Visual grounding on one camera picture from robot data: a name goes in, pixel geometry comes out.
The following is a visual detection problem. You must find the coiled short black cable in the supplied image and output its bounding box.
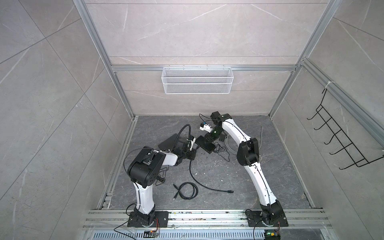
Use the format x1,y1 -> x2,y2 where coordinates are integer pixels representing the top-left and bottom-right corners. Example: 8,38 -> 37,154
172,181 -> 199,201

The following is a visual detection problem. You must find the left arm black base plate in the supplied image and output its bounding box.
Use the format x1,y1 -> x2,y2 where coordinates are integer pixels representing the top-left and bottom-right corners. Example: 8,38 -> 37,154
128,211 -> 169,228

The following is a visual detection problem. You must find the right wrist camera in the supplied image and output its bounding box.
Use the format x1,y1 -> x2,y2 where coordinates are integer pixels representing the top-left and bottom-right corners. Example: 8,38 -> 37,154
199,122 -> 213,133

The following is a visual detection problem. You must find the aluminium mounting rail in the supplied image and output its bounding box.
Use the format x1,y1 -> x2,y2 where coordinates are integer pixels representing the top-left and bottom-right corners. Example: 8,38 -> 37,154
81,209 -> 333,230

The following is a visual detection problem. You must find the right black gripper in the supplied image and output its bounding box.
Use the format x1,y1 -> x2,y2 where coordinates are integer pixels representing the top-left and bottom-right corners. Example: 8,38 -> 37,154
203,127 -> 224,145

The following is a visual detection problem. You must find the ribbed black network switch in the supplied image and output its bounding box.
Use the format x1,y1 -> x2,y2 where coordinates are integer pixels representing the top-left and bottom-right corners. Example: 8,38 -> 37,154
196,136 -> 216,154

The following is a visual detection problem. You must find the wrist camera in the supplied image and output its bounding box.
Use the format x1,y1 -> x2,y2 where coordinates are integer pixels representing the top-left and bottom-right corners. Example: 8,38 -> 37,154
187,136 -> 196,151
199,122 -> 213,133

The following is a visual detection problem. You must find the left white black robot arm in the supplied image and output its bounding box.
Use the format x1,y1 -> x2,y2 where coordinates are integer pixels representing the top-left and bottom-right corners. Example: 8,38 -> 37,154
124,124 -> 196,222

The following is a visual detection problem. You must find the flat dark grey network switch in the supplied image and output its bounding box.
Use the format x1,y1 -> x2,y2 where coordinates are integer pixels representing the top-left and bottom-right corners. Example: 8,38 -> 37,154
158,134 -> 178,151

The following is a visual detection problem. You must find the white wire mesh basket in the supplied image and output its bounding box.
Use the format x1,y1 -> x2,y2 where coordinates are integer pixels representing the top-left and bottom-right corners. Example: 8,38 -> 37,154
162,67 -> 234,95

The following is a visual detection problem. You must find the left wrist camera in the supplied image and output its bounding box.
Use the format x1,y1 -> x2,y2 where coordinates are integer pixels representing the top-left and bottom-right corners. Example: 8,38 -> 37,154
187,136 -> 196,151

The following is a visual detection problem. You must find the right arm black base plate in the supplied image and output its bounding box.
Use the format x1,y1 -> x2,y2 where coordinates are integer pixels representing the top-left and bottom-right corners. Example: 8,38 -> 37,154
245,210 -> 289,227

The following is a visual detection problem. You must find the long black ethernet cable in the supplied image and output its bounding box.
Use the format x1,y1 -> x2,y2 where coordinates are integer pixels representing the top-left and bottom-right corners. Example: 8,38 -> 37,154
189,158 -> 235,194

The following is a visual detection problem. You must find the black wire hook rack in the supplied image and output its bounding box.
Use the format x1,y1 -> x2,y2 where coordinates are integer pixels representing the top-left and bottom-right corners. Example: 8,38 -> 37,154
307,89 -> 384,170

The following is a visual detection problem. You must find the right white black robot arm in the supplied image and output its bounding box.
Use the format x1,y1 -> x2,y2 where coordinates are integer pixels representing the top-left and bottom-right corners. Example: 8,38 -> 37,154
197,112 -> 285,227

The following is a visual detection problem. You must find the black power adapter with cable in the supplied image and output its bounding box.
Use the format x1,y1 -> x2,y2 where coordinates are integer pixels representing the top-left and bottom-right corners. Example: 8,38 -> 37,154
214,133 -> 231,162

